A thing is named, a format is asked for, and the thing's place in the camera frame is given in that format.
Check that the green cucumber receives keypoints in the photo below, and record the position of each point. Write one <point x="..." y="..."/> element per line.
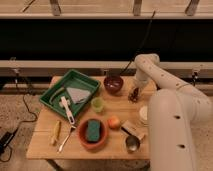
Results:
<point x="55" y="94"/>

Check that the green sponge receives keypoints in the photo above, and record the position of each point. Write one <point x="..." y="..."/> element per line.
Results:
<point x="93" y="131"/>

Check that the green plastic tray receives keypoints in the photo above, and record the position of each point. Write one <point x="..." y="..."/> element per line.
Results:
<point x="76" y="87"/>

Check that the terracotta bowl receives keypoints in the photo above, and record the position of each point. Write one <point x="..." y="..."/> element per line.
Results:
<point x="92" y="146"/>

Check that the white brush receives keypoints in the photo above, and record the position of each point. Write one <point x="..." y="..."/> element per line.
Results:
<point x="67" y="110"/>

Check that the metal fork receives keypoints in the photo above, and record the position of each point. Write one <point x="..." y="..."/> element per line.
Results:
<point x="72" y="127"/>

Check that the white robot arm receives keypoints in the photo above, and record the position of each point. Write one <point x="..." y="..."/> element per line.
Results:
<point x="171" y="111"/>

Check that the black power adapter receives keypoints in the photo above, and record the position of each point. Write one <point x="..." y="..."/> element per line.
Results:
<point x="5" y="140"/>

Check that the small green cup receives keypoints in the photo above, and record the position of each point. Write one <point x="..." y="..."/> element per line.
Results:
<point x="97" y="104"/>

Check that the metal cup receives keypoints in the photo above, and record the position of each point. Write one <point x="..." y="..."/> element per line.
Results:
<point x="132" y="143"/>

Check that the grey cloth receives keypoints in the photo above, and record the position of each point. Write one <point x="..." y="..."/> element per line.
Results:
<point x="78" y="95"/>

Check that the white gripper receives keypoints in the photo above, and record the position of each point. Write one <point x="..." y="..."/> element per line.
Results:
<point x="140" y="84"/>

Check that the yellow banana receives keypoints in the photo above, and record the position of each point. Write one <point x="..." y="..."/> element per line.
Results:
<point x="56" y="132"/>

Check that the black cable upright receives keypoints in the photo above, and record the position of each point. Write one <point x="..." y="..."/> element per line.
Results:
<point x="141" y="45"/>

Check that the wooden block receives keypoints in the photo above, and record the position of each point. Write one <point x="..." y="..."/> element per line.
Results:
<point x="132" y="129"/>

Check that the dark red bowl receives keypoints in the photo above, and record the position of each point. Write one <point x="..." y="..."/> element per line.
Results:
<point x="113" y="84"/>

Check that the orange fruit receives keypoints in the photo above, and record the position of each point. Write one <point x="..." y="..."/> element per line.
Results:
<point x="113" y="122"/>

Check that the dark grape bunch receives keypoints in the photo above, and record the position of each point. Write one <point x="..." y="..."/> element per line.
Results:
<point x="133" y="95"/>

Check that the white cup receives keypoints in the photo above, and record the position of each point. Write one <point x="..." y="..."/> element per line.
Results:
<point x="143" y="115"/>

